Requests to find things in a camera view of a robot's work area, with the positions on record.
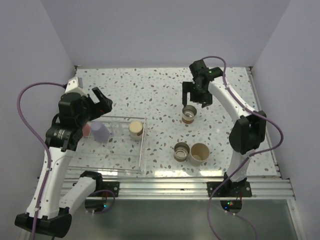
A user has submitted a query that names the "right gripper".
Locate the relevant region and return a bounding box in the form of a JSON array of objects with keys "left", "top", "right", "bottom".
[{"left": 182, "top": 81, "right": 213, "bottom": 108}]

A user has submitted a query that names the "clear glass cup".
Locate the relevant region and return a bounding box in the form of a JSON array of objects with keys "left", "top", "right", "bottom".
[{"left": 110, "top": 121, "right": 123, "bottom": 137}]

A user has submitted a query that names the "pink plastic cup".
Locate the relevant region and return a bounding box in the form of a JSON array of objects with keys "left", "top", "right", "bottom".
[{"left": 82, "top": 124, "right": 91, "bottom": 138}]

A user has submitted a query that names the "purple plastic cup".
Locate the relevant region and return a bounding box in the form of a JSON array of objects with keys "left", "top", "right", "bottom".
[{"left": 90, "top": 121, "right": 110, "bottom": 143}]

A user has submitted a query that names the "steel cup with cork base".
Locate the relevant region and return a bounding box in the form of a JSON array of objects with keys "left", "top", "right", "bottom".
[{"left": 128, "top": 120, "right": 144, "bottom": 141}]

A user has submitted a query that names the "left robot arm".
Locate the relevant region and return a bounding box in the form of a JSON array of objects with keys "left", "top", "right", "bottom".
[{"left": 14, "top": 87, "right": 116, "bottom": 238}]

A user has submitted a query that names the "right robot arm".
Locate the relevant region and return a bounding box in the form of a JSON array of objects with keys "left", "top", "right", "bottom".
[{"left": 182, "top": 59, "right": 266, "bottom": 197}]

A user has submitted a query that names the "clear acrylic dish rack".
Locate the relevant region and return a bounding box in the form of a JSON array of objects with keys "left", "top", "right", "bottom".
[{"left": 69, "top": 116, "right": 147, "bottom": 174}]

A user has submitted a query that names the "steel cup middle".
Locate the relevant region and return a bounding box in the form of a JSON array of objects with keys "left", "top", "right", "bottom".
[{"left": 182, "top": 105, "right": 197, "bottom": 124}]

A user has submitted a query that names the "steel cup front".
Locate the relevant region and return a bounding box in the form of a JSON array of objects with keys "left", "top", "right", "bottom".
[{"left": 173, "top": 142, "right": 190, "bottom": 162}]

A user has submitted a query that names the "beige plastic cup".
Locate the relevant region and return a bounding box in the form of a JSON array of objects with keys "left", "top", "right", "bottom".
[{"left": 189, "top": 143, "right": 210, "bottom": 167}]

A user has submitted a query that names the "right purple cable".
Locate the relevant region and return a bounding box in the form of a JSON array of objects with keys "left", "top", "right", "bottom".
[{"left": 201, "top": 55, "right": 285, "bottom": 240}]

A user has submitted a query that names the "purple cable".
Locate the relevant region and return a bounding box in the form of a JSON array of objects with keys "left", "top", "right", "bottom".
[
  {"left": 16, "top": 82, "right": 68, "bottom": 240},
  {"left": 201, "top": 55, "right": 285, "bottom": 240}
]

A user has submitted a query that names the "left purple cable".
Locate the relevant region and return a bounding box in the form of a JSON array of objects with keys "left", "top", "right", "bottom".
[{"left": 16, "top": 82, "right": 68, "bottom": 240}]

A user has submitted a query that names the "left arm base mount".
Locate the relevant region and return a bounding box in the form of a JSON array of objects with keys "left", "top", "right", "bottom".
[{"left": 89, "top": 181, "right": 120, "bottom": 198}]

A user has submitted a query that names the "aluminium frame rail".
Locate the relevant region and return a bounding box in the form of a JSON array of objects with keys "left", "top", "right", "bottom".
[{"left": 103, "top": 177, "right": 295, "bottom": 200}]

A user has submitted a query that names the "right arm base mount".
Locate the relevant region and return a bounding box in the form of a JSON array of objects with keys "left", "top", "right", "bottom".
[{"left": 206, "top": 178, "right": 253, "bottom": 198}]

